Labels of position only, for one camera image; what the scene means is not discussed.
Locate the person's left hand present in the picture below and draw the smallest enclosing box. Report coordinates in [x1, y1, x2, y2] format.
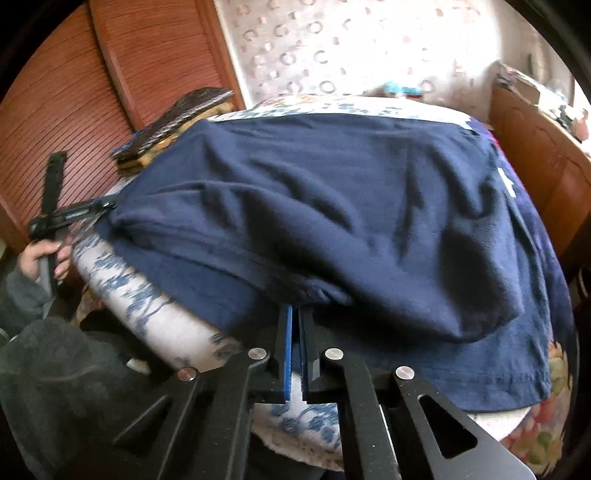
[18, 239, 72, 282]

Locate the wooden side cabinet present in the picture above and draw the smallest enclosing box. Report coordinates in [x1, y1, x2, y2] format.
[490, 85, 590, 265]

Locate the grey left sleeve forearm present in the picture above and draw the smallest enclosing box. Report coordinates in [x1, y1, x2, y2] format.
[1, 269, 150, 479]

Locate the teal tissue box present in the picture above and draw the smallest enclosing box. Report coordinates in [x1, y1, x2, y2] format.
[383, 82, 424, 98]

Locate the black circle-patterned garment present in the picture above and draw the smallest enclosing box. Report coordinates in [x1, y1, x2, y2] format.
[110, 87, 235, 177]

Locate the wooden louvered wardrobe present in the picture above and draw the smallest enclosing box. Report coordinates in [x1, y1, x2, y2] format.
[1, 1, 238, 252]

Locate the navy blue printed t-shirt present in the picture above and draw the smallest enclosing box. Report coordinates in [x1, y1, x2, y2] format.
[95, 113, 551, 412]

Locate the blue floral white cloth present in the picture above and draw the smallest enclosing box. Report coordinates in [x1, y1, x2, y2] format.
[71, 94, 477, 471]

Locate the circle-patterned sheer curtain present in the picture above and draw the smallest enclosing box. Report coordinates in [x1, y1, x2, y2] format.
[214, 1, 501, 120]

